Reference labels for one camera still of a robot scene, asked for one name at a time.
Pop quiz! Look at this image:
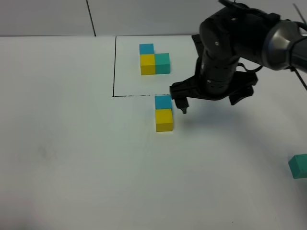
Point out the yellow template block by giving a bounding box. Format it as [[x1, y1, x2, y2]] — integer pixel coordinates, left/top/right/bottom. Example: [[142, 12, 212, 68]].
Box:
[[140, 54, 155, 75]]

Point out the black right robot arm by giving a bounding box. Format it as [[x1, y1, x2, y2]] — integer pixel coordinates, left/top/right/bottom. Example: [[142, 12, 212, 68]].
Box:
[[170, 0, 307, 113]]

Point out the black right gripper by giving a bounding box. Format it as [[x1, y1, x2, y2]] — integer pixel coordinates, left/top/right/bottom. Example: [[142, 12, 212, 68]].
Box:
[[170, 57, 258, 114]]

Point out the blue template block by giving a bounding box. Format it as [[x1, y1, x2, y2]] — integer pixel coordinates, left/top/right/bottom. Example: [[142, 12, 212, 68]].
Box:
[[139, 43, 154, 55]]

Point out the green template block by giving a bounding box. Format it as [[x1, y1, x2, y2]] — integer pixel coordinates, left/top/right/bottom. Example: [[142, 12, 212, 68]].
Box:
[[154, 53, 170, 74]]

